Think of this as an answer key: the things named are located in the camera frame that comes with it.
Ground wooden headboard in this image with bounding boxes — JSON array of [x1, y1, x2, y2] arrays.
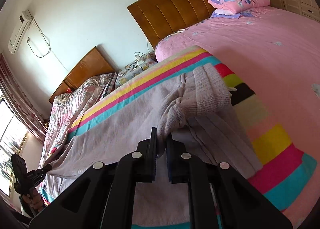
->
[[48, 46, 116, 104], [127, 0, 214, 48]]

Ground air conditioner power cable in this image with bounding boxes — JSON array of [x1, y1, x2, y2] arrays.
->
[[26, 18, 52, 59]]

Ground person's left hand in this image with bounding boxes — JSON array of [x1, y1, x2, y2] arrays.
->
[[22, 188, 44, 212]]

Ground rainbow striped bed sheet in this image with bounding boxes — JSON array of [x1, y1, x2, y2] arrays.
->
[[56, 46, 319, 228]]

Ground pink bed sheet right bed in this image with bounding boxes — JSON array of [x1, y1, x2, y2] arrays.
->
[[154, 5, 320, 229]]

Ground plaid pillow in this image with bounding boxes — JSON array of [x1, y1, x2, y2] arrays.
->
[[101, 72, 118, 99]]

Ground pink purple pillow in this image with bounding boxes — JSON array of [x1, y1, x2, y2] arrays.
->
[[155, 33, 188, 63]]

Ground white air conditioner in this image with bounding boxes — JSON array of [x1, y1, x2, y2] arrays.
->
[[8, 10, 33, 54]]

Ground nightstand with floral cover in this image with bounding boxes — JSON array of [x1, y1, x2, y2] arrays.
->
[[115, 52, 157, 89]]

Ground left wooden headboard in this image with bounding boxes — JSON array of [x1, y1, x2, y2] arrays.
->
[[48, 46, 116, 104]]

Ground white power strip charger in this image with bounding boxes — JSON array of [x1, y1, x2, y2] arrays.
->
[[135, 54, 145, 66]]

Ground right wooden headboard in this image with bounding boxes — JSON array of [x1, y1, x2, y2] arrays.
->
[[127, 0, 214, 48]]

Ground floral pink quilt left bed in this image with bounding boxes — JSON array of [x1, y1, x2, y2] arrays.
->
[[39, 73, 114, 167]]

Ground lilac fleece pants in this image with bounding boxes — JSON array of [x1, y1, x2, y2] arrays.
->
[[37, 62, 264, 226]]

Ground window with metal bars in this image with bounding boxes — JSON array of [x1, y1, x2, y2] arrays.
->
[[0, 94, 29, 196]]

